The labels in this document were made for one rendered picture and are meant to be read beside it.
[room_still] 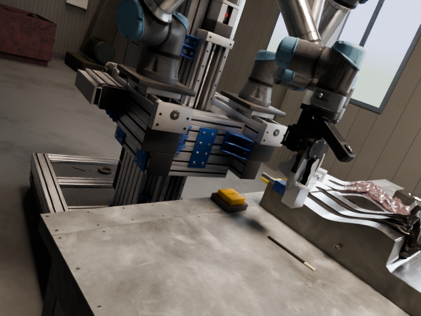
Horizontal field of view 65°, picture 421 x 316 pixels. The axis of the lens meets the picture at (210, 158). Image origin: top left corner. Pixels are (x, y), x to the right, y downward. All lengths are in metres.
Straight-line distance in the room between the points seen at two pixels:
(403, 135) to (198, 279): 3.30
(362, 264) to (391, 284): 0.07
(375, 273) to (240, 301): 0.39
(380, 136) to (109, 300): 3.54
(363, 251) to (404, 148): 2.89
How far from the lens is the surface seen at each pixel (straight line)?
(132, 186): 1.63
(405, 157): 3.75
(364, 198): 1.28
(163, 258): 0.68
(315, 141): 0.80
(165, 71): 1.17
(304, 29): 0.97
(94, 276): 0.61
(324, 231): 0.96
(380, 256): 0.91
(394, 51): 4.01
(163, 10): 1.06
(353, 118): 4.04
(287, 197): 0.85
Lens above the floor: 1.20
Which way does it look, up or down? 18 degrees down
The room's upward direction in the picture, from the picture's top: 19 degrees clockwise
